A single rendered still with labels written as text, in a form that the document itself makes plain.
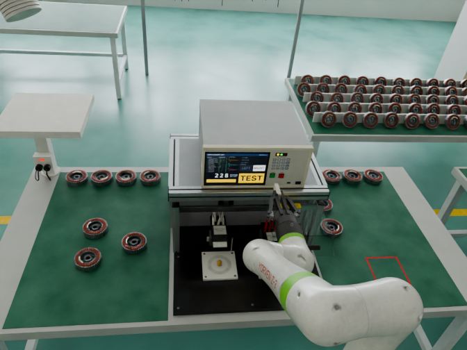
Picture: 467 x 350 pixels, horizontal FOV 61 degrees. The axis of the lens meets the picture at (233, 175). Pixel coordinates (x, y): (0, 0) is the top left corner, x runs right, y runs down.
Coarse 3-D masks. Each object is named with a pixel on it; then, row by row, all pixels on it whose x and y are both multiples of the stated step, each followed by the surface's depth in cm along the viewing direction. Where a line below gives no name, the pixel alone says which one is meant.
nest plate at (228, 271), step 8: (208, 256) 179; (216, 256) 180; (224, 256) 180; (232, 256) 180; (208, 264) 176; (216, 264) 176; (224, 264) 176; (232, 264) 177; (208, 272) 172; (216, 272) 173; (224, 272) 173; (232, 272) 173; (208, 280) 170; (216, 280) 171
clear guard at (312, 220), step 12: (312, 204) 169; (300, 216) 163; (312, 216) 164; (324, 216) 164; (276, 228) 157; (312, 228) 158; (324, 228) 159; (276, 240) 153; (312, 240) 155; (324, 240) 156; (312, 252) 155; (324, 252) 155
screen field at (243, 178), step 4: (240, 176) 163; (244, 176) 163; (248, 176) 163; (252, 176) 163; (256, 176) 163; (260, 176) 164; (240, 180) 164; (244, 180) 164; (248, 180) 164; (252, 180) 164; (256, 180) 165; (260, 180) 165
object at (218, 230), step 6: (210, 216) 183; (216, 222) 180; (216, 228) 174; (222, 228) 174; (216, 234) 171; (222, 234) 172; (216, 240) 173; (222, 240) 173; (216, 246) 172; (222, 246) 172
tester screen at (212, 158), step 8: (208, 160) 156; (216, 160) 156; (224, 160) 157; (232, 160) 157; (240, 160) 157; (248, 160) 158; (256, 160) 158; (264, 160) 159; (208, 168) 158; (216, 168) 159; (224, 168) 159; (232, 168) 159; (208, 176) 161; (232, 176) 162; (264, 176) 164
